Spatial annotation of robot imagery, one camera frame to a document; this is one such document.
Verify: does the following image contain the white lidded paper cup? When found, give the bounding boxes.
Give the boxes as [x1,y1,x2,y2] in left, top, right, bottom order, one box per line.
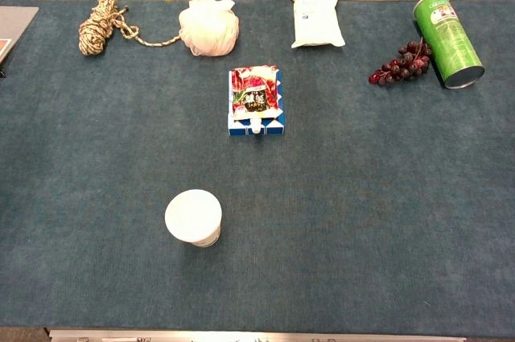
[163,188,223,248]

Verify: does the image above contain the dark red grape bunch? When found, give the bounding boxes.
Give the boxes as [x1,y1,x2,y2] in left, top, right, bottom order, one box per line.
[368,37,433,86]

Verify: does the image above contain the grey laptop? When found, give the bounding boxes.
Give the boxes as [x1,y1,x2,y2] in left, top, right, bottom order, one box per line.
[0,6,40,65]

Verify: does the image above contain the white tissue pack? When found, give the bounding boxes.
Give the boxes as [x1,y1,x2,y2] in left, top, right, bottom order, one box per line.
[289,0,347,50]

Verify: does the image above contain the blue table cloth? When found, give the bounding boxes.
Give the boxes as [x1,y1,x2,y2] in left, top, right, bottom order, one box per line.
[0,0,515,338]

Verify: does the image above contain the green cylindrical chip can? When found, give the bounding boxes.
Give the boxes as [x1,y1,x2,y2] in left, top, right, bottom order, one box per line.
[414,0,486,90]

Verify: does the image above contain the braided beige rope bundle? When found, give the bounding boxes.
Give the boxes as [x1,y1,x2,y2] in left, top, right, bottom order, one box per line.
[77,0,182,57]

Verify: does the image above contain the red spouted drink pouch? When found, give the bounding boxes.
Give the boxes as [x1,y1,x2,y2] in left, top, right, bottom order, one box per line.
[229,64,280,134]

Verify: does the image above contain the white knotted plastic bag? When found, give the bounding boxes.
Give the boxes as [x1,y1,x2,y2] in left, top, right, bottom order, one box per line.
[178,0,241,57]

